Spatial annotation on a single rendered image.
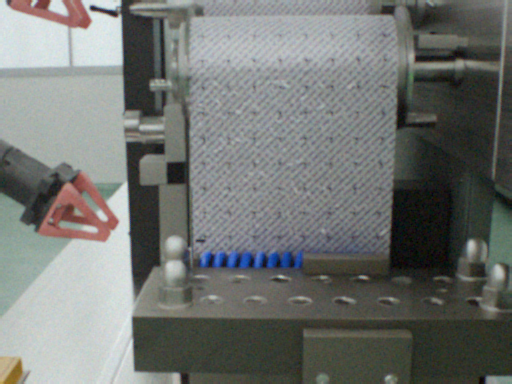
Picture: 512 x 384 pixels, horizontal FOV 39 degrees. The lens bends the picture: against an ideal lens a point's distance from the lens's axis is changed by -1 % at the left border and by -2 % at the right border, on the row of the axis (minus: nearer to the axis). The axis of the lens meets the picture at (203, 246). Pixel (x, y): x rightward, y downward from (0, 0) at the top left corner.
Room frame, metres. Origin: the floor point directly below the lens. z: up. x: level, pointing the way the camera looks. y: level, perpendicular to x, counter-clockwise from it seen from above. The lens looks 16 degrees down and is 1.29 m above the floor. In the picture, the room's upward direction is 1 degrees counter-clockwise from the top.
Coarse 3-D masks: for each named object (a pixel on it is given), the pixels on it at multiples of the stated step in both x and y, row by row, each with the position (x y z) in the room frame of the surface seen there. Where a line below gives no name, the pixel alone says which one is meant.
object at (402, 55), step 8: (184, 24) 0.90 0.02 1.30; (400, 24) 0.88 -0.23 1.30; (184, 32) 0.88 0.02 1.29; (400, 32) 0.86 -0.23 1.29; (184, 40) 0.88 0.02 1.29; (400, 40) 0.85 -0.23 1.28; (400, 48) 0.85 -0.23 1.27; (400, 56) 0.85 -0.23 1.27; (400, 64) 0.84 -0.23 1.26; (400, 72) 0.84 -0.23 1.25; (184, 80) 0.86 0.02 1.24; (400, 80) 0.85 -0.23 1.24; (184, 88) 0.87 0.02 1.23; (400, 88) 0.85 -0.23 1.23; (184, 96) 0.87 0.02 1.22; (400, 96) 0.85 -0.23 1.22; (184, 104) 0.88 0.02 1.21; (400, 104) 0.86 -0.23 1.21; (184, 112) 0.89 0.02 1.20
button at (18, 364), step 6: (0, 360) 0.80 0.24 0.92; (6, 360) 0.80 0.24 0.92; (12, 360) 0.80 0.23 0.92; (18, 360) 0.80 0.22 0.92; (0, 366) 0.78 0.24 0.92; (6, 366) 0.78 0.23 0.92; (12, 366) 0.78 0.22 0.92; (18, 366) 0.79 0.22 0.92; (0, 372) 0.76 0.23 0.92; (6, 372) 0.76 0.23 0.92; (12, 372) 0.77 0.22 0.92; (18, 372) 0.79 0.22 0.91; (0, 378) 0.75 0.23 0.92; (6, 378) 0.75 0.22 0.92; (12, 378) 0.77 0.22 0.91; (18, 378) 0.79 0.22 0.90
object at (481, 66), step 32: (448, 0) 0.97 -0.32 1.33; (480, 0) 0.83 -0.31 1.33; (416, 32) 1.16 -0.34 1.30; (448, 32) 0.96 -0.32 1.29; (480, 32) 0.82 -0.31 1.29; (480, 64) 0.81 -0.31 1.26; (416, 96) 1.14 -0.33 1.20; (448, 96) 0.95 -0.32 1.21; (480, 96) 0.81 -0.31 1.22; (416, 128) 1.13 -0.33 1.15; (448, 128) 0.94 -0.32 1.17; (480, 128) 0.80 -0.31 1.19; (480, 160) 0.79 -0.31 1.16
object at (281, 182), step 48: (192, 144) 0.86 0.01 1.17; (240, 144) 0.85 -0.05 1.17; (288, 144) 0.85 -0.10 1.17; (336, 144) 0.84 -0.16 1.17; (384, 144) 0.84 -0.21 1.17; (192, 192) 0.86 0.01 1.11; (240, 192) 0.85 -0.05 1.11; (288, 192) 0.85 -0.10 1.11; (336, 192) 0.84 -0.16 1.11; (384, 192) 0.84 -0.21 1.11; (240, 240) 0.85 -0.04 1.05; (288, 240) 0.85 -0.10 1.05; (336, 240) 0.84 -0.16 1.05; (384, 240) 0.84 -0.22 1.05
